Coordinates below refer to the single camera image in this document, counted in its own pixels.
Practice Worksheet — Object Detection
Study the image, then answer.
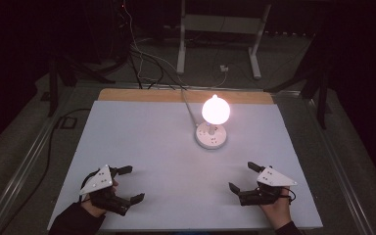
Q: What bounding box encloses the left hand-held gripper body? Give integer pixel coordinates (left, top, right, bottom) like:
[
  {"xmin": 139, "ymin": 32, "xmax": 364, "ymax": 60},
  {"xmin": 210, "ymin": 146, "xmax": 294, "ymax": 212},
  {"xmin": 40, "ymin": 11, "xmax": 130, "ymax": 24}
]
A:
[{"xmin": 79, "ymin": 164, "xmax": 132, "ymax": 216}]

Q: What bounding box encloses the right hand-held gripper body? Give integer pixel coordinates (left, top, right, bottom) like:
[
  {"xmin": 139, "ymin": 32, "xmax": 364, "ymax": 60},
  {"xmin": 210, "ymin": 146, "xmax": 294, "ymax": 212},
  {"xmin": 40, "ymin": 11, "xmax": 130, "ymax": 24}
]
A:
[{"xmin": 238, "ymin": 165, "xmax": 299, "ymax": 207}]

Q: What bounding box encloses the person's left hand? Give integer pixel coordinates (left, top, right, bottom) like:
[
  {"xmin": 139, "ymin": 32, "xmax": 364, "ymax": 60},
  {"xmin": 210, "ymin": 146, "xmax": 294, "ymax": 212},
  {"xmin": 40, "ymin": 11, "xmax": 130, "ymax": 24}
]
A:
[{"xmin": 81, "ymin": 179, "xmax": 119, "ymax": 218}]

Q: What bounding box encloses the person's right hand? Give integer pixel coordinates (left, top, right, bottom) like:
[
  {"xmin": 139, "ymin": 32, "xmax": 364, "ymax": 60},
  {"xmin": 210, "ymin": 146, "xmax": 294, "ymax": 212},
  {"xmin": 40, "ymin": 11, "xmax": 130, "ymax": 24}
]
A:
[{"xmin": 260, "ymin": 186, "xmax": 294, "ymax": 231}]

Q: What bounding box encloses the white table mat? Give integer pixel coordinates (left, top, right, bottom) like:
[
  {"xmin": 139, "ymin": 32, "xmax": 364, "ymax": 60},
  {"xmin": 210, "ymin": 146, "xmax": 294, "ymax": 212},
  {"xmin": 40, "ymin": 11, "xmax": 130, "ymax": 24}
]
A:
[{"xmin": 47, "ymin": 99, "xmax": 324, "ymax": 232}]

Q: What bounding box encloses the round white power socket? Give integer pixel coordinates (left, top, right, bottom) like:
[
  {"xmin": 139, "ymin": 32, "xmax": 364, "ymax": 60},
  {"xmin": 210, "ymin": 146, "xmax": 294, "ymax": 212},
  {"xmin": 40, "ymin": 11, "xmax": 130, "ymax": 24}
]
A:
[{"xmin": 194, "ymin": 121, "xmax": 228, "ymax": 151}]

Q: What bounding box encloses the black square floor plate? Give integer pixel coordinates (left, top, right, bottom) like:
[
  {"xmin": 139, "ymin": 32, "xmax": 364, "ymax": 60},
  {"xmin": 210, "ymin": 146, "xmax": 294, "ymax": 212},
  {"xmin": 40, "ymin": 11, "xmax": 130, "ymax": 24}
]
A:
[{"xmin": 59, "ymin": 116, "xmax": 78, "ymax": 130}]

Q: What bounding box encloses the glowing round bulb lamp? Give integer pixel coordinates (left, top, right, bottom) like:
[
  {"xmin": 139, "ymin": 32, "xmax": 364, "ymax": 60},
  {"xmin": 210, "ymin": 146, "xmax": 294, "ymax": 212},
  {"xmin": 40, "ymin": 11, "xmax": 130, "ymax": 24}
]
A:
[{"xmin": 201, "ymin": 94, "xmax": 232, "ymax": 135}]

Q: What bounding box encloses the black metal stand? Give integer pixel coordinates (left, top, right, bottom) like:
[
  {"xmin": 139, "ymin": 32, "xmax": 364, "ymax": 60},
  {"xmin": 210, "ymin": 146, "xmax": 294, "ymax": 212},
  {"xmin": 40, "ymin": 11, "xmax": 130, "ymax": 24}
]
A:
[
  {"xmin": 47, "ymin": 53, "xmax": 117, "ymax": 118},
  {"xmin": 263, "ymin": 28, "xmax": 334, "ymax": 130}
]

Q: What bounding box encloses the white metal stand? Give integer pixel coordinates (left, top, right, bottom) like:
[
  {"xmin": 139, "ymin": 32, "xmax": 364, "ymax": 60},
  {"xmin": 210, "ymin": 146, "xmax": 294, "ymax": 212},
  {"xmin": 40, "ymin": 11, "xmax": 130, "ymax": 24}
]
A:
[{"xmin": 176, "ymin": 0, "xmax": 272, "ymax": 80}]

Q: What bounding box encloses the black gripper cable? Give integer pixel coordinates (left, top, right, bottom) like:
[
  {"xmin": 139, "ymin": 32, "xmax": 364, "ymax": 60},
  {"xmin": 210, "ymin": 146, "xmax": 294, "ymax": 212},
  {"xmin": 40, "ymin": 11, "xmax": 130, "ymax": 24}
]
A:
[
  {"xmin": 78, "ymin": 168, "xmax": 100, "ymax": 204},
  {"xmin": 281, "ymin": 187, "xmax": 298, "ymax": 206}
]

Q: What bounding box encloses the black floor cable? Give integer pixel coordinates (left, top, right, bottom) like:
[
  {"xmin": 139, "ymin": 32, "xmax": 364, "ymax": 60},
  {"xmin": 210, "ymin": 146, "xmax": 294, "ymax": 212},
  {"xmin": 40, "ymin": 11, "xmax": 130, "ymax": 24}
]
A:
[{"xmin": 0, "ymin": 108, "xmax": 92, "ymax": 235}]

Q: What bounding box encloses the metal floor rail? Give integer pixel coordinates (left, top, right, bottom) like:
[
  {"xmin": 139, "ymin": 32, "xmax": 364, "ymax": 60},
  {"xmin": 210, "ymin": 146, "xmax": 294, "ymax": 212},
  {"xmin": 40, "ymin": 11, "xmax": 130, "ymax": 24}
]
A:
[
  {"xmin": 302, "ymin": 97, "xmax": 376, "ymax": 235},
  {"xmin": 0, "ymin": 84, "xmax": 76, "ymax": 235}
]

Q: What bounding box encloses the white socket cable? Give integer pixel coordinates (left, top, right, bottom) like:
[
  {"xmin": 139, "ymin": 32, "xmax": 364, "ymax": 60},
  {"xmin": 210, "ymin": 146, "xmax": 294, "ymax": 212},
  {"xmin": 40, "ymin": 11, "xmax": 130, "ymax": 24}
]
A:
[{"xmin": 180, "ymin": 88, "xmax": 199, "ymax": 127}]

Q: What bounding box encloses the thin white cable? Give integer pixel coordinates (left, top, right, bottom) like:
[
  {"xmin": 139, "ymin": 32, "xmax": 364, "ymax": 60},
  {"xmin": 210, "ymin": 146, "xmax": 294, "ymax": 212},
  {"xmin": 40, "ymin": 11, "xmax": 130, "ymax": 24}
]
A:
[{"xmin": 122, "ymin": 0, "xmax": 181, "ymax": 86}]

